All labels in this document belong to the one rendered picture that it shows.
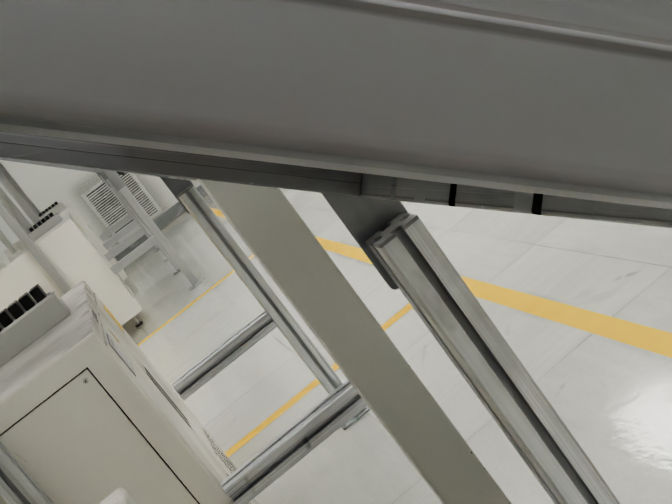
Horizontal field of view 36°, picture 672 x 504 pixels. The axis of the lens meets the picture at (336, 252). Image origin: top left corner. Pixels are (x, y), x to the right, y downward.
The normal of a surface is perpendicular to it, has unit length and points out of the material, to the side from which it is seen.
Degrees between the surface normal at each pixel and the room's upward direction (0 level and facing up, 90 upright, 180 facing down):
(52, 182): 90
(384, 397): 90
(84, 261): 90
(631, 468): 0
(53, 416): 90
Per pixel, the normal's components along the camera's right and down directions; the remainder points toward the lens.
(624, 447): -0.58, -0.79
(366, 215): 0.26, 0.08
